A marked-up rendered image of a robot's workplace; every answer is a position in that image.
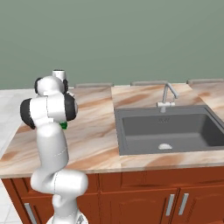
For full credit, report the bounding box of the pale sink drain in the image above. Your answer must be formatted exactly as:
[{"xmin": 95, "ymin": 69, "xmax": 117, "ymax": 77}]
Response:
[{"xmin": 157, "ymin": 143, "xmax": 173, "ymax": 151}]

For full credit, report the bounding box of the dark grey sink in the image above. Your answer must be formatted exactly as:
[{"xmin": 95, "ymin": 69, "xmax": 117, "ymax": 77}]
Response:
[{"xmin": 114, "ymin": 105, "xmax": 224, "ymax": 157}]

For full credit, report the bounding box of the red-brown sink front panel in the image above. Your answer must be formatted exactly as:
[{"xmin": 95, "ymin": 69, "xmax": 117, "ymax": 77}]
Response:
[{"xmin": 99, "ymin": 167, "xmax": 224, "ymax": 191}]

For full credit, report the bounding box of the grey stool seat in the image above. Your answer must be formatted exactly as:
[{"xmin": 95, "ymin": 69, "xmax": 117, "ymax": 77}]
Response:
[
  {"xmin": 74, "ymin": 82, "xmax": 115, "ymax": 89},
  {"xmin": 185, "ymin": 78, "xmax": 224, "ymax": 85},
  {"xmin": 129, "ymin": 80, "xmax": 169, "ymax": 87}
]

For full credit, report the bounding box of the silver tap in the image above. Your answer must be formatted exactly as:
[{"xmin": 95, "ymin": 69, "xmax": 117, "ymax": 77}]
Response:
[{"xmin": 156, "ymin": 82, "xmax": 180, "ymax": 114}]

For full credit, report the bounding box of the red-brown cupboard door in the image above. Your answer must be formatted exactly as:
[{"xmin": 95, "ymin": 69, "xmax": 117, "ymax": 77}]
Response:
[
  {"xmin": 171, "ymin": 185, "xmax": 224, "ymax": 224},
  {"xmin": 100, "ymin": 188, "xmax": 179, "ymax": 224},
  {"xmin": 20, "ymin": 192, "xmax": 101, "ymax": 224}
]

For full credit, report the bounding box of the red-brown drawer front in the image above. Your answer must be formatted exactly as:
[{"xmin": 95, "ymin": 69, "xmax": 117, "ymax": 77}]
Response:
[{"xmin": 11, "ymin": 174, "xmax": 99, "ymax": 196}]

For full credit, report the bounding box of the silver cupboard handle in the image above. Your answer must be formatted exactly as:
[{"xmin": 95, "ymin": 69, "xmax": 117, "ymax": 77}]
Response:
[
  {"xmin": 24, "ymin": 202, "xmax": 38, "ymax": 224},
  {"xmin": 178, "ymin": 192, "xmax": 190, "ymax": 216},
  {"xmin": 165, "ymin": 193, "xmax": 176, "ymax": 217}
]

